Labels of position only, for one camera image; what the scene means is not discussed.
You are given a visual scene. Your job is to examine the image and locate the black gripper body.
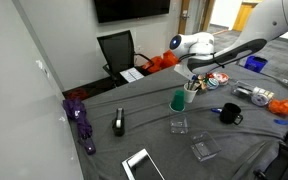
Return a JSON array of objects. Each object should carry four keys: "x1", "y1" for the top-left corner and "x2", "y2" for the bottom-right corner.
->
[{"x1": 185, "y1": 72, "x2": 202, "y2": 83}]

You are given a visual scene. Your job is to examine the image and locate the green plastic cup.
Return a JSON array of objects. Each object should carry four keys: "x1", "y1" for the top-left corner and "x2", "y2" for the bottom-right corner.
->
[{"x1": 169, "y1": 89, "x2": 186, "y2": 113}]

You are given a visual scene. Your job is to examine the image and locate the small clear square container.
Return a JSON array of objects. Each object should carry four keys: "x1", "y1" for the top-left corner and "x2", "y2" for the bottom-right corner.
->
[{"x1": 169, "y1": 113, "x2": 190, "y2": 135}]

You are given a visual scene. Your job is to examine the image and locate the clear container with metal plate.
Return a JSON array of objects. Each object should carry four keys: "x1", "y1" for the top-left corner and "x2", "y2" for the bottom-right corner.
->
[{"x1": 189, "y1": 131, "x2": 222, "y2": 163}]

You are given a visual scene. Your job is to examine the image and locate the wooden toy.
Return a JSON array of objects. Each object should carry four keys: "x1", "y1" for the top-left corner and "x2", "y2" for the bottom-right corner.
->
[{"x1": 197, "y1": 74, "x2": 208, "y2": 92}]

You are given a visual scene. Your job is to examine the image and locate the teal and red ball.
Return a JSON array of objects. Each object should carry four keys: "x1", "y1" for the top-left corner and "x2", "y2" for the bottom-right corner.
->
[{"x1": 205, "y1": 77, "x2": 220, "y2": 91}]

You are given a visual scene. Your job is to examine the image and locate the black mug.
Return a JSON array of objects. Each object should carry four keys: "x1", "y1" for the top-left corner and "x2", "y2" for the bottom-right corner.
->
[{"x1": 219, "y1": 102, "x2": 244, "y2": 126}]

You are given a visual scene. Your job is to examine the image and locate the clear plastic box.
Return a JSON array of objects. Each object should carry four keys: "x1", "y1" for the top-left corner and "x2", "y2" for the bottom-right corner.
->
[{"x1": 231, "y1": 80, "x2": 256, "y2": 99}]

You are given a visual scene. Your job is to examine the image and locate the wooden framed glass door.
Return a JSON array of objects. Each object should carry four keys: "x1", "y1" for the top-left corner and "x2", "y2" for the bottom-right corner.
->
[{"x1": 176, "y1": 0, "x2": 216, "y2": 36}]

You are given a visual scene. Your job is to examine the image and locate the white paper sheet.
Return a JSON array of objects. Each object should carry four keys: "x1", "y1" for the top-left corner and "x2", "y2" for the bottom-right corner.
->
[{"x1": 119, "y1": 67, "x2": 145, "y2": 84}]

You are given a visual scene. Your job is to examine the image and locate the blue bin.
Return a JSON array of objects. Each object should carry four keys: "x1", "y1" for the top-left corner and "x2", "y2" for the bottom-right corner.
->
[{"x1": 243, "y1": 55, "x2": 269, "y2": 74}]

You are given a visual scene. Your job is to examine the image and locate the white tape roll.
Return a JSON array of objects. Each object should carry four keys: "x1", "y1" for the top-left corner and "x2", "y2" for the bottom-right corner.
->
[{"x1": 250, "y1": 87, "x2": 268, "y2": 107}]

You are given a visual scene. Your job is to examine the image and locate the grey table cloth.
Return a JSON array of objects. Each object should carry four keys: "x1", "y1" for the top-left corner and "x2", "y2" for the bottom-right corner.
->
[{"x1": 68, "y1": 53, "x2": 288, "y2": 180}]

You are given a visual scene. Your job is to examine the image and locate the black office chair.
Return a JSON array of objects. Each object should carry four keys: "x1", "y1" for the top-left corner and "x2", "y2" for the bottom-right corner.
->
[{"x1": 96, "y1": 29, "x2": 155, "y2": 88}]

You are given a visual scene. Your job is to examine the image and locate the yellow wooden door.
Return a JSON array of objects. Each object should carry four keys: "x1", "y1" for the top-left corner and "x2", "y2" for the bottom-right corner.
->
[{"x1": 232, "y1": 2, "x2": 256, "y2": 33}]

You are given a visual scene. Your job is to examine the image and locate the black tape dispenser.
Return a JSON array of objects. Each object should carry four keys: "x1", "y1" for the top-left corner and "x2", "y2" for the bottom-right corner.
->
[{"x1": 111, "y1": 107, "x2": 126, "y2": 137}]

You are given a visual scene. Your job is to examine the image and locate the orange crumpled item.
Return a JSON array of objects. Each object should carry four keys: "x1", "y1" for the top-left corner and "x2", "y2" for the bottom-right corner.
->
[{"x1": 267, "y1": 98, "x2": 288, "y2": 117}]

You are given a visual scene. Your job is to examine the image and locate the white framed tablet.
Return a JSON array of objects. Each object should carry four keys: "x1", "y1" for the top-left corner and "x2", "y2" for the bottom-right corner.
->
[{"x1": 121, "y1": 148, "x2": 166, "y2": 180}]

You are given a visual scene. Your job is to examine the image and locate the red item on floor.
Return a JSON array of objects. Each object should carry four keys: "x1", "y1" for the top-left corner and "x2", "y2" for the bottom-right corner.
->
[{"x1": 65, "y1": 88, "x2": 91, "y2": 101}]

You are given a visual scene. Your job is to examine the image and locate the purple folded umbrella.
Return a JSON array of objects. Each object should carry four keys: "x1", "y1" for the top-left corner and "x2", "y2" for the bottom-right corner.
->
[{"x1": 62, "y1": 97, "x2": 97, "y2": 156}]

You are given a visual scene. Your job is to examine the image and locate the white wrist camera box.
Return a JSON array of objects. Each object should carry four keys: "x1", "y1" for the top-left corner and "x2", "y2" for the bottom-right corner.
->
[{"x1": 173, "y1": 63, "x2": 189, "y2": 82}]

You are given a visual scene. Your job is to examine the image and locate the black wall television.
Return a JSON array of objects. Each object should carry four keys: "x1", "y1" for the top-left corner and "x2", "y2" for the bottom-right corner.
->
[{"x1": 93, "y1": 0, "x2": 172, "y2": 24}]

